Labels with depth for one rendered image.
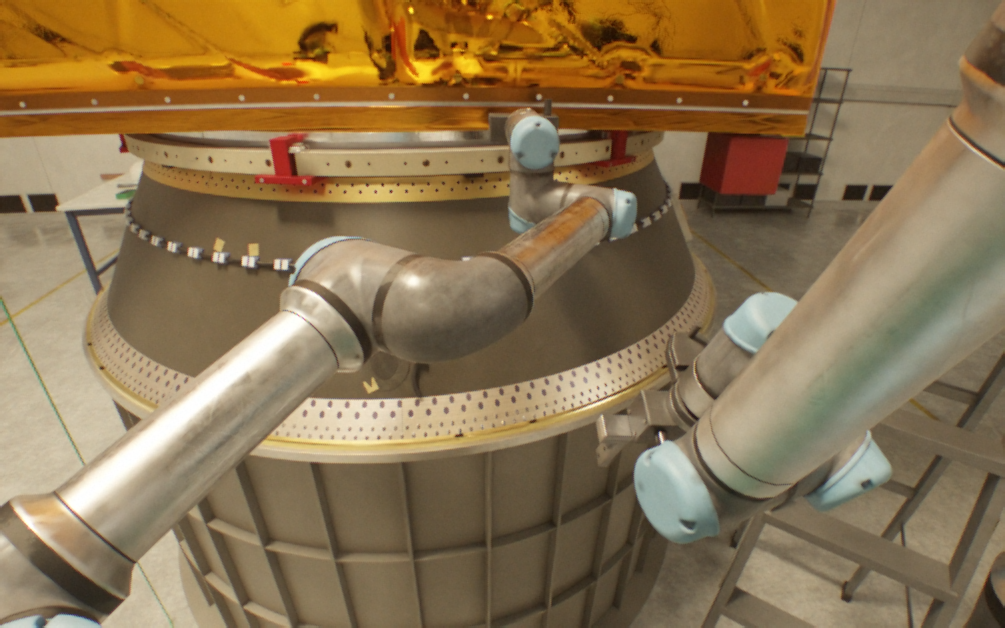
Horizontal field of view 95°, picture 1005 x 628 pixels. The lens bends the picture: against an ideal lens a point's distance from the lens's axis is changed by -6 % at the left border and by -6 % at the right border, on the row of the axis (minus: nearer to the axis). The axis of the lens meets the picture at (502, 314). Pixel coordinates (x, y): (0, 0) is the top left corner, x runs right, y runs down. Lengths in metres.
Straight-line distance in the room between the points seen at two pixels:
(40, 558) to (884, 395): 0.52
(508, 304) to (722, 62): 0.83
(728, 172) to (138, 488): 1.26
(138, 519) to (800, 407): 0.47
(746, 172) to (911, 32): 7.67
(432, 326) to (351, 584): 1.12
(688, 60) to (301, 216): 0.87
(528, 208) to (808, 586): 2.11
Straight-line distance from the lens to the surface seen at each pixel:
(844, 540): 1.47
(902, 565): 1.49
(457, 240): 1.09
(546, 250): 0.61
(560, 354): 1.16
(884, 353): 0.29
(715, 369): 0.54
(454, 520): 1.31
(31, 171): 8.56
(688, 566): 2.44
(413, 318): 0.49
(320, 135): 1.13
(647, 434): 0.62
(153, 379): 1.42
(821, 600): 2.57
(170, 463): 0.48
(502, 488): 1.26
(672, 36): 1.16
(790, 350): 0.31
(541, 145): 0.81
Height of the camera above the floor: 1.89
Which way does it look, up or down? 28 degrees down
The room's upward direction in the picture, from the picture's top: 1 degrees clockwise
